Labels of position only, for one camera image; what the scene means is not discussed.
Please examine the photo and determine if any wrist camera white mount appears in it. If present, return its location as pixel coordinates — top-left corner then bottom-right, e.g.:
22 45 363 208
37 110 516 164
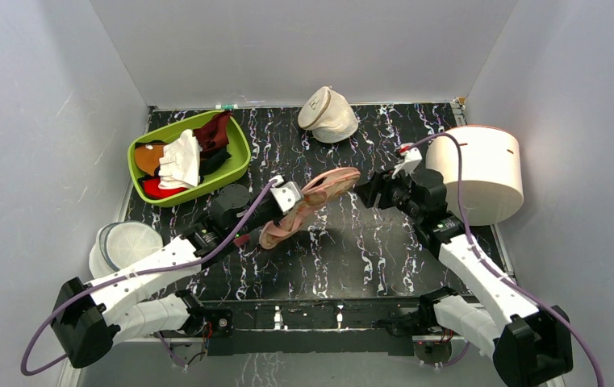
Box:
391 143 423 179
269 175 303 215

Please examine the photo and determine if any floral pink mesh laundry bag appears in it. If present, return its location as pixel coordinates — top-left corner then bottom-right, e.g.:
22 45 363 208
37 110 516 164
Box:
259 167 361 250

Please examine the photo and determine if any maroon bra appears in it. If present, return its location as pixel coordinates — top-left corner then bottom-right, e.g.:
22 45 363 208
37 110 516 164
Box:
193 111 232 159

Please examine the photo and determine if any red garment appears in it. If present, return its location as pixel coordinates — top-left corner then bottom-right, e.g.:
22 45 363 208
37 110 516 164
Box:
137 177 188 200

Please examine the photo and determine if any large white cylindrical container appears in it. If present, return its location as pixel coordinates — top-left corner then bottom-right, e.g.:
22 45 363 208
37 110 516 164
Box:
426 125 524 226

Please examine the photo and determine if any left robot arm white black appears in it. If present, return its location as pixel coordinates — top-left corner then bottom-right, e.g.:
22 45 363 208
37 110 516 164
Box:
48 177 303 368

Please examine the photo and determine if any black garment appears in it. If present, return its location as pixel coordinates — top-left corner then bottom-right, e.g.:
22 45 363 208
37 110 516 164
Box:
198 148 232 176

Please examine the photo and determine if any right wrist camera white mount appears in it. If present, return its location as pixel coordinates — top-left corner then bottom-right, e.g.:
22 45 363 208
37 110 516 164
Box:
391 143 423 179

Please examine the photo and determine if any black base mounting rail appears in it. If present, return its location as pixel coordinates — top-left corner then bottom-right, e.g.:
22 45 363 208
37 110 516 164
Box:
167 298 500 358

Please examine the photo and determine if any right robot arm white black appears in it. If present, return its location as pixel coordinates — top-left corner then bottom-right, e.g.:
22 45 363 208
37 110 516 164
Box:
354 169 574 386

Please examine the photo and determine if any green plastic basin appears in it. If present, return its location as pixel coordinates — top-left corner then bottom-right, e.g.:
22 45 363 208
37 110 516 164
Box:
127 110 250 207

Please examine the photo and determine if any cream mesh bra wash bag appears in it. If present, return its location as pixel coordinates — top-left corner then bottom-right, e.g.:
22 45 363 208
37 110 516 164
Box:
298 85 359 144

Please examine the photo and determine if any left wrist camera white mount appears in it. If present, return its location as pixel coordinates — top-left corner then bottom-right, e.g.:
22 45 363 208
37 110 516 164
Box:
269 175 303 215

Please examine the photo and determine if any white cloth garment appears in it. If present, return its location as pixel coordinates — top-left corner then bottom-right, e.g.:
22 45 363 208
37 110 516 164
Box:
158 129 201 189

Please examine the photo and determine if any green white small tube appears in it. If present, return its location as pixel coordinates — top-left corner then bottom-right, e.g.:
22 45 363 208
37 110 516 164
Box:
215 104 240 111

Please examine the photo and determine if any orange garment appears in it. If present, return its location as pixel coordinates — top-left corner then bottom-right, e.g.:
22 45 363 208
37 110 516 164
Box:
133 143 166 177

